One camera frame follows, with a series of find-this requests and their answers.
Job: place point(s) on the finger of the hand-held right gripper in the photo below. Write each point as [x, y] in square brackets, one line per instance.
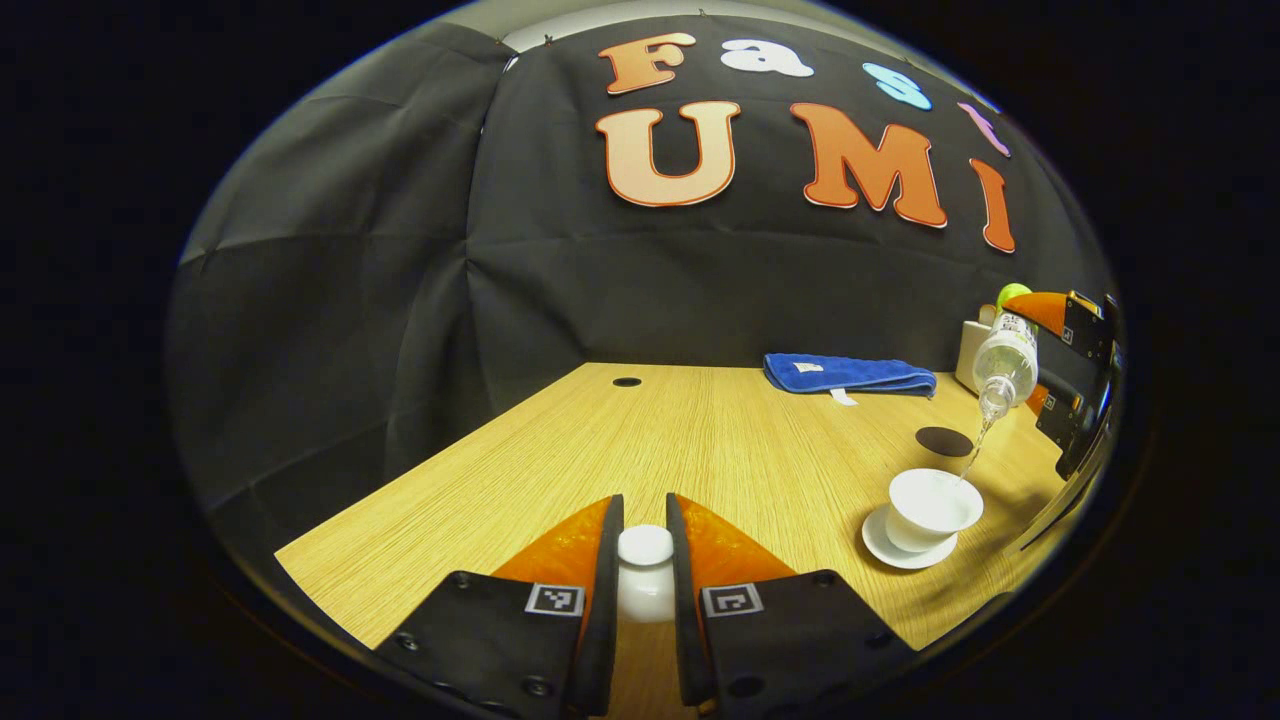
[1060, 318]
[1058, 412]

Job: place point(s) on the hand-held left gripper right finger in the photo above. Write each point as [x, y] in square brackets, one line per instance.
[683, 620]

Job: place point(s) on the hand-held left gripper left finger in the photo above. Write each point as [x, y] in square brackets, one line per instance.
[605, 620]

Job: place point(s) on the white saucer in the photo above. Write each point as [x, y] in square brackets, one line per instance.
[885, 548]

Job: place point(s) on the white teacup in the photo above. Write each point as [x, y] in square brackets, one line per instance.
[930, 505]

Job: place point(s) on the blue towel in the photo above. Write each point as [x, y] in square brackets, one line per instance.
[850, 373]

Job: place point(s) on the clear water bottle white label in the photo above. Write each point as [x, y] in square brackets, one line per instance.
[1005, 365]

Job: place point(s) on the cream toaster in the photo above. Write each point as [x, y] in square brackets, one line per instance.
[968, 350]

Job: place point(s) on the black backdrop cloth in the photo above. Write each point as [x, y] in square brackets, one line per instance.
[400, 300]

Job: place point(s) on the dark round coaster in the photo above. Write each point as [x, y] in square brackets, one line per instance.
[944, 442]

